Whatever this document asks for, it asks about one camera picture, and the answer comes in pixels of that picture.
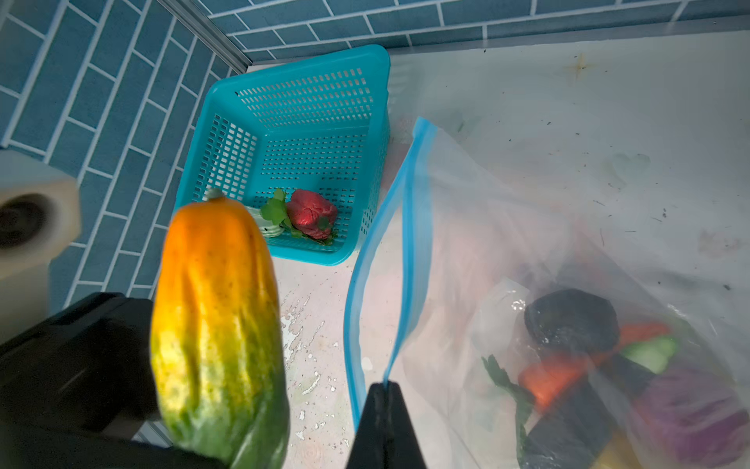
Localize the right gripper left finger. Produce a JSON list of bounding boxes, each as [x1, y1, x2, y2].
[[346, 383, 387, 469]]

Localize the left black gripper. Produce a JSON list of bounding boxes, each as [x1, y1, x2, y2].
[[1, 293, 222, 468]]

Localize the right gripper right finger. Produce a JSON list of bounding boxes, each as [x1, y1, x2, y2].
[[385, 381, 427, 469]]

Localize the green yellow toy corn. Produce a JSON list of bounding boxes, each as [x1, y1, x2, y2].
[[150, 195, 290, 468]]

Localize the orange toy carrot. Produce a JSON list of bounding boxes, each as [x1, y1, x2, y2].
[[519, 322, 671, 414]]

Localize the clear zip top bag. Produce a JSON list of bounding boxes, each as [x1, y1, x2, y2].
[[344, 118, 749, 468]]

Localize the dark toy avocado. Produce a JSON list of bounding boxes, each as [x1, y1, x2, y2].
[[523, 289, 620, 353]]

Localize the red toy strawberry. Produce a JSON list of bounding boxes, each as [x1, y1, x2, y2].
[[286, 190, 338, 242]]

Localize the white green toy radish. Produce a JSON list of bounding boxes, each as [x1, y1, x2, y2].
[[246, 189, 293, 238]]

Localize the purple toy onion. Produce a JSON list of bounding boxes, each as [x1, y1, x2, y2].
[[632, 365, 749, 468]]

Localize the teal plastic basket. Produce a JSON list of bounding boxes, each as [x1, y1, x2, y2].
[[176, 45, 391, 266]]

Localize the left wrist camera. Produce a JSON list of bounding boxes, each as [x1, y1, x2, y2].
[[1, 150, 81, 342]]

